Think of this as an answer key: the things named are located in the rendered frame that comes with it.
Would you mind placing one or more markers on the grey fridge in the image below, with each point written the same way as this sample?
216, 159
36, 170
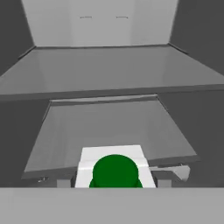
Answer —
102, 26

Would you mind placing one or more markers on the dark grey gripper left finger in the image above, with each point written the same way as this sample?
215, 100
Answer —
64, 183

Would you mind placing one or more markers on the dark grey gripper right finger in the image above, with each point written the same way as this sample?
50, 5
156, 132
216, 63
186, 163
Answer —
164, 183

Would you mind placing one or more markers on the small grey fridge shelf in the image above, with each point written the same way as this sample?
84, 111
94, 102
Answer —
108, 128

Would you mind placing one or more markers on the large grey fridge shelf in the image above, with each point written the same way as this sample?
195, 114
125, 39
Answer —
110, 70

